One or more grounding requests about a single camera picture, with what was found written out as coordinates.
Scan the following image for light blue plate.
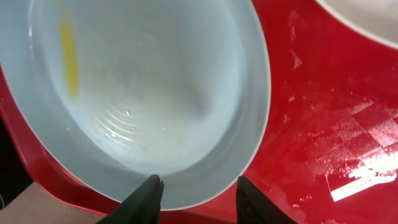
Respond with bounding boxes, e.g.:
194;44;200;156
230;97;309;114
1;0;271;210

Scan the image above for black plastic tray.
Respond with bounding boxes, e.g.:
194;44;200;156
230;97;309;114
0;120;33;210

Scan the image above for red plastic tray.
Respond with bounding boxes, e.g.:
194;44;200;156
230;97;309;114
1;1;397;223

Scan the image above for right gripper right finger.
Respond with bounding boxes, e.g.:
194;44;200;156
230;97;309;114
236;176;297;224

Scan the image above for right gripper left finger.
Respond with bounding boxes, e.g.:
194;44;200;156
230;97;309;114
96;175;164;224

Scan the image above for white plate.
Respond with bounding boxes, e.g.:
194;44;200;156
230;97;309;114
317;0;397;49

